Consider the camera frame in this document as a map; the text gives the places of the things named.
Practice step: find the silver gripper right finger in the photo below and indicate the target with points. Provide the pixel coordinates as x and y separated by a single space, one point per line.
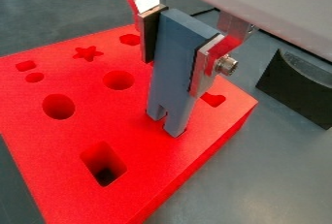
211 59

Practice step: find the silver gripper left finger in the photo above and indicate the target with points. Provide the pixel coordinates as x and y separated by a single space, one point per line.
145 11

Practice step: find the blue double-square peg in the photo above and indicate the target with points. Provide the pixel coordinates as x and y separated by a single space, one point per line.
180 35

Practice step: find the black curved holder block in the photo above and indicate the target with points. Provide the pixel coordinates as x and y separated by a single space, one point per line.
301 86

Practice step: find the red foam shape-sorting board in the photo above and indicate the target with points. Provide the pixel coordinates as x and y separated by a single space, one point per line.
99 163

